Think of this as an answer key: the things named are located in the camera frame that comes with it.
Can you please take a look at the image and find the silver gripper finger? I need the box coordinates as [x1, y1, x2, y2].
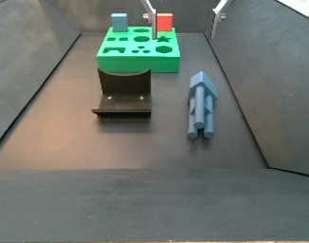
[211, 0, 233, 38]
[141, 0, 157, 40]

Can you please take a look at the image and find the blue three prong object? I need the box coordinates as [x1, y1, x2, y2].
[188, 71, 219, 139]

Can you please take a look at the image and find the black curved fixture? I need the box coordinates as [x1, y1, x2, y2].
[91, 69, 152, 117]

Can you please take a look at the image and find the red block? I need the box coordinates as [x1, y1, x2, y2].
[157, 13, 173, 32]

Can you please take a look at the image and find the blue grey block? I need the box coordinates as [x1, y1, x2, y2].
[112, 13, 128, 32]

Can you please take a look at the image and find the green shape sorter block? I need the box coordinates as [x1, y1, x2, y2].
[96, 27, 181, 73]

